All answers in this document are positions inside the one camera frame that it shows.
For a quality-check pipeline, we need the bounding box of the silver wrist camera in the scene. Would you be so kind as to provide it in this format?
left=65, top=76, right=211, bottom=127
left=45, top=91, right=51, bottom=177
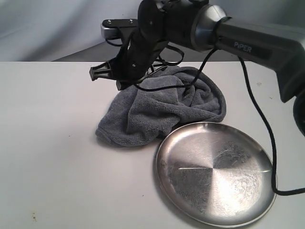
left=101, top=19, right=138, bottom=41

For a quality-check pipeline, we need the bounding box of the white backdrop sheet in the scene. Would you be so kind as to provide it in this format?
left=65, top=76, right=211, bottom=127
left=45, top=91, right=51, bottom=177
left=0, top=0, right=305, bottom=62

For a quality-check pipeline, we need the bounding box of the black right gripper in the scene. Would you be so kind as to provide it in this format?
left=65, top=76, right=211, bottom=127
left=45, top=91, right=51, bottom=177
left=89, top=31, right=169, bottom=91

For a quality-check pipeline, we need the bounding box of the grey fleece towel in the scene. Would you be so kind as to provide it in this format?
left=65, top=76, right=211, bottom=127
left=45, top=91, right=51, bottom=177
left=95, top=66, right=226, bottom=147

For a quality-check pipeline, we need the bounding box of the round steel plate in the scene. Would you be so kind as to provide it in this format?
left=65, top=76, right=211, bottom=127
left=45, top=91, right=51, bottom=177
left=153, top=122, right=276, bottom=229

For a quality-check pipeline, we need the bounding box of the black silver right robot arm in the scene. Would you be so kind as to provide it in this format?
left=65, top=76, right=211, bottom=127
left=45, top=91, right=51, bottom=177
left=90, top=0, right=305, bottom=132

